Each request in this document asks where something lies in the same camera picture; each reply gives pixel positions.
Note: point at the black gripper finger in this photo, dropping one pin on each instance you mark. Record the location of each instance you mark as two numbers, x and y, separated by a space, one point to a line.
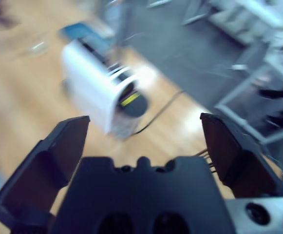
243 165
34 185

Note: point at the clear drinking glass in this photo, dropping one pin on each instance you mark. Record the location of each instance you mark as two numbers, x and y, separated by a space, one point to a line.
37 47

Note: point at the white capsule coffee machine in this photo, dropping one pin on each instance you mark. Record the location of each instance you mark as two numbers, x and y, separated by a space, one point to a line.
87 80

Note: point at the white metal table leg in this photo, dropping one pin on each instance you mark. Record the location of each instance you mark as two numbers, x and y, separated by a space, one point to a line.
238 123

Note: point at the black sneaker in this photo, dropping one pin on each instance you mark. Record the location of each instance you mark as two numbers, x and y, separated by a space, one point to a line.
277 93

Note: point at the water tank with black lid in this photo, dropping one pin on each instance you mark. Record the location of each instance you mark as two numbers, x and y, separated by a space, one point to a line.
136 108

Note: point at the blue plastic tray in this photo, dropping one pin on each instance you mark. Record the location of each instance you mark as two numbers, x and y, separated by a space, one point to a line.
75 30

